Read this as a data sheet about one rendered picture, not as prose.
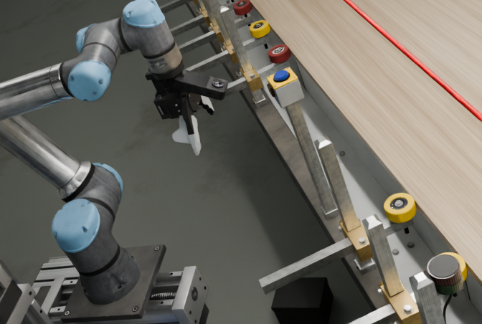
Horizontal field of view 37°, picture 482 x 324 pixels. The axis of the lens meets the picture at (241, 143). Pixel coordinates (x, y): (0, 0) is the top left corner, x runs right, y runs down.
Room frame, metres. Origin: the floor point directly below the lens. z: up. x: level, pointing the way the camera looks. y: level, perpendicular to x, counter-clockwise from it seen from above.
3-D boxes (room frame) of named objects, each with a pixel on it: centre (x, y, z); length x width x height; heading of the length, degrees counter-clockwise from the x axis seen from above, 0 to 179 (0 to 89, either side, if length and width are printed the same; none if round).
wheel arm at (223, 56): (2.61, -0.06, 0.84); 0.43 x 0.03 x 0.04; 93
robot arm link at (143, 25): (1.41, 0.08, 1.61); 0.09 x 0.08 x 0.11; 72
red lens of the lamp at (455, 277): (0.91, -0.26, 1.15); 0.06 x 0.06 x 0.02
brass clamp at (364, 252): (1.38, -0.18, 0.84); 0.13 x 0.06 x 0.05; 3
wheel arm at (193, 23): (3.11, -0.03, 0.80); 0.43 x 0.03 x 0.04; 93
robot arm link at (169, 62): (1.41, 0.08, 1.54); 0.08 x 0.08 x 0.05
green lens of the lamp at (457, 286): (0.91, -0.26, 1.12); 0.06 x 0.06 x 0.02
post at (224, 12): (2.40, -0.13, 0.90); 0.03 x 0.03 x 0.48; 3
